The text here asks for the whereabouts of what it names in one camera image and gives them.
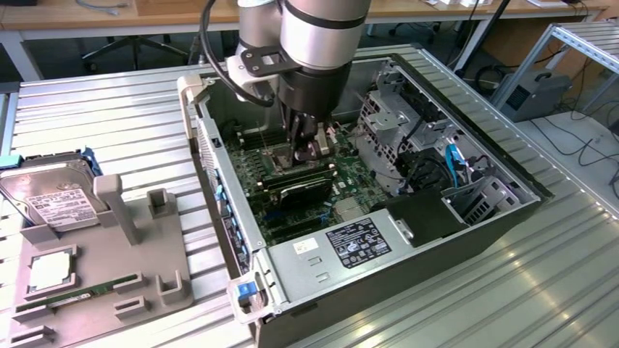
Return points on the grey parts rack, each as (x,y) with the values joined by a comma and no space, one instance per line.
(105,275)

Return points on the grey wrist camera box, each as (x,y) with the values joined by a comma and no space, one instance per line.
(256,65)

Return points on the silver CPU chip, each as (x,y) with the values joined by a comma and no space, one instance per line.
(48,272)

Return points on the blue disk bracket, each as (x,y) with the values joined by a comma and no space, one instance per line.
(92,159)

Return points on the CPU socket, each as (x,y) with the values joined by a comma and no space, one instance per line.
(280,159)

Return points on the aluminium profile frame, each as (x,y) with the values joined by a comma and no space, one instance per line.
(580,40)

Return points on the black office chair base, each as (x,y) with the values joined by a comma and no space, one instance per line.
(132,45)

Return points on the green RAM stick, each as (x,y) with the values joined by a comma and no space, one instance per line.
(96,291)

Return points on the silver disk bay cage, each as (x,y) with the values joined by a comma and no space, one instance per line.
(391,123)

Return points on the black plastic shroud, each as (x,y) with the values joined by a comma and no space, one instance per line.
(425,217)

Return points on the wooden desk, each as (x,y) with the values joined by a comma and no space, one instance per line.
(144,18)

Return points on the blue case latch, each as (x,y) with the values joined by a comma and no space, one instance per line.
(247,291)

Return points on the silver chipset heatsink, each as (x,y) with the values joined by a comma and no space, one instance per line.
(348,209)

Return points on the open black PC case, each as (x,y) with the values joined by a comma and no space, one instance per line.
(387,275)

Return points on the grey power supply unit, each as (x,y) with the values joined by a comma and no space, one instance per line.
(309,261)

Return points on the black graphics card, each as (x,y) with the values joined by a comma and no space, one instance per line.
(304,192)

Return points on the green motherboard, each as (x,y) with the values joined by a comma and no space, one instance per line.
(352,174)

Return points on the metal socket cover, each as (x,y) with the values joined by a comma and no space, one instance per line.
(325,141)

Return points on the silver hard disk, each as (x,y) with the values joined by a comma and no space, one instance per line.
(53,206)

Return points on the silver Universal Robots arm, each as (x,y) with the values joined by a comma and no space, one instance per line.
(313,32)

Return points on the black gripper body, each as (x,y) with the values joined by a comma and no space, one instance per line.
(313,90)

